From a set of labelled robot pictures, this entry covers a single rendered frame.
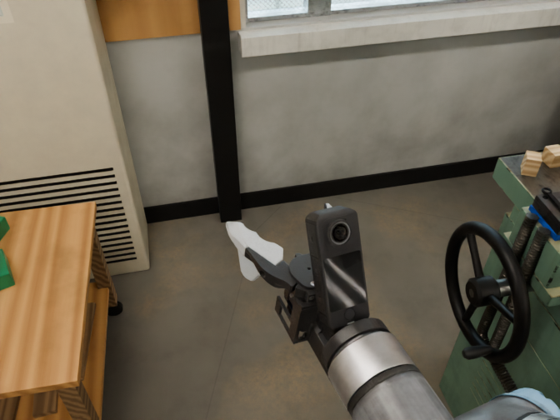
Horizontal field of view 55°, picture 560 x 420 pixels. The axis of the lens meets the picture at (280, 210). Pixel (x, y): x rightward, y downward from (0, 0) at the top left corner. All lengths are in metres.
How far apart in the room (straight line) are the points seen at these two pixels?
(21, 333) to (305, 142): 1.38
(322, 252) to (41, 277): 1.23
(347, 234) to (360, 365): 0.12
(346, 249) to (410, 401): 0.14
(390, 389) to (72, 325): 1.12
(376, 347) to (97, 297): 1.58
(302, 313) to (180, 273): 1.71
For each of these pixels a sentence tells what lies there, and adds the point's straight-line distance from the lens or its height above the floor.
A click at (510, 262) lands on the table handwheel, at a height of 0.95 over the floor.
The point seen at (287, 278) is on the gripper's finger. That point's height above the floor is 1.25.
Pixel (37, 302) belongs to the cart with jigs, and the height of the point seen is 0.53.
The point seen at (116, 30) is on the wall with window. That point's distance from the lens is 2.00.
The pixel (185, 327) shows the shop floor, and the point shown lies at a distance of 2.08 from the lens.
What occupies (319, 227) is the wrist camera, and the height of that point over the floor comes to 1.33.
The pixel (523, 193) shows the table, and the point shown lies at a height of 0.89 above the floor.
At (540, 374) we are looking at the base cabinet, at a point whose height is 0.56.
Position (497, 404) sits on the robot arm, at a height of 1.15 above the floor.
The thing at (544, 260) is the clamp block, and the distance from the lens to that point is 1.13.
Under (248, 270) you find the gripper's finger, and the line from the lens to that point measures 0.61.
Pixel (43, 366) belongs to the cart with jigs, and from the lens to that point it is 1.45.
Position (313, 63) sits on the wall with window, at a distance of 2.16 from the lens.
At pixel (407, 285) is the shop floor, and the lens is 2.23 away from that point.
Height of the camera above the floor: 1.67
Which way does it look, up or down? 42 degrees down
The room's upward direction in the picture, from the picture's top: straight up
